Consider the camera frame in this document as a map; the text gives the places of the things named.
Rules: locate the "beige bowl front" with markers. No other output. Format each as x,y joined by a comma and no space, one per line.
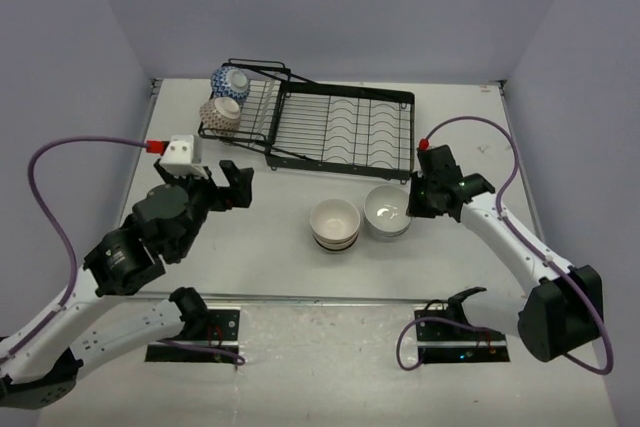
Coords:
335,243

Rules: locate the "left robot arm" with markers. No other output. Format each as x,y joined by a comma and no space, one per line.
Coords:
37,371

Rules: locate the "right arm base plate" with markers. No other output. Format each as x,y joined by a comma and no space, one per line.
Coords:
440,343

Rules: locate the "beige bowl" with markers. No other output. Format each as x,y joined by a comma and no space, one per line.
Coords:
335,243
335,220

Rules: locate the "black bowl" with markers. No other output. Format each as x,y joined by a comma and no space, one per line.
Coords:
335,250

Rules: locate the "blue zigzag patterned bowl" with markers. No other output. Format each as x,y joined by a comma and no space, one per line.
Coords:
230,82

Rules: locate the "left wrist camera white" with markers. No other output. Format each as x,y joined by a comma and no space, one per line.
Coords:
183,157

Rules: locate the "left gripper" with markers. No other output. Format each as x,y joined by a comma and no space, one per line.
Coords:
240,185

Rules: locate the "black wire dish rack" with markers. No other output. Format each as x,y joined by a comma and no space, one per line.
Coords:
300,124

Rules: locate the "brown floral patterned bowl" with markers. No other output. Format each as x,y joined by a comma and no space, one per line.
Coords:
221,115

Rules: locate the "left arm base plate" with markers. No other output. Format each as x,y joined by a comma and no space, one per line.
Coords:
215,342

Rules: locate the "light blue bowl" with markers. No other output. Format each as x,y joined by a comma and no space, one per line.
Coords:
376,231
386,239
385,207

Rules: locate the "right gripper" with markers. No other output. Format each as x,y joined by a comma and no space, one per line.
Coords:
414,209

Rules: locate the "light blue bowl front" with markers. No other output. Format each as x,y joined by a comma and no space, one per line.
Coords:
386,239

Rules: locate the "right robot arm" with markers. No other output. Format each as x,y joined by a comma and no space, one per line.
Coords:
564,303

